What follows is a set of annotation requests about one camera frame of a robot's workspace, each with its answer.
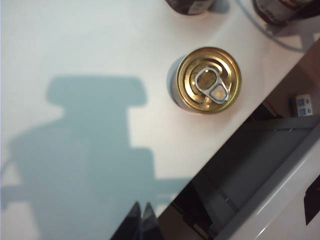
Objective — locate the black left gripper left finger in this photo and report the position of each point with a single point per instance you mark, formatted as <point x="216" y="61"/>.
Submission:
<point x="131" y="225"/>

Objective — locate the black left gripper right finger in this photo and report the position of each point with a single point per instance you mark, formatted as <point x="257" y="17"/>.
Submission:
<point x="150" y="225"/>

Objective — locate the red tomato paste can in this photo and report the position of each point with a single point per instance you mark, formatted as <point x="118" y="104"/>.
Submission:
<point x="190" y="6"/>
<point x="277" y="11"/>
<point x="209" y="80"/>

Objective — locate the white robot base cart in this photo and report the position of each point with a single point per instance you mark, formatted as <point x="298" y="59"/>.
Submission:
<point x="275" y="212"/>

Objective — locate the white power strip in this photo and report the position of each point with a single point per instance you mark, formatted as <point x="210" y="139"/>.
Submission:
<point x="302" y="105"/>

